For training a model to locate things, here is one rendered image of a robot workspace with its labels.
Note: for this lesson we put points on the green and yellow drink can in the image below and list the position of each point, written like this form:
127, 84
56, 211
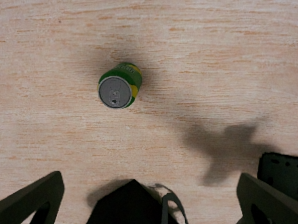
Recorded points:
118, 88

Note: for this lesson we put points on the black fabric bag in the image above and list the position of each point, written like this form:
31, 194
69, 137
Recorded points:
131, 204

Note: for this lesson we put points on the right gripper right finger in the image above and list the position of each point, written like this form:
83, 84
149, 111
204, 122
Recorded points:
257, 198

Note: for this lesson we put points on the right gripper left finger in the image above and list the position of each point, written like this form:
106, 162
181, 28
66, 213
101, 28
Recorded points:
43, 196

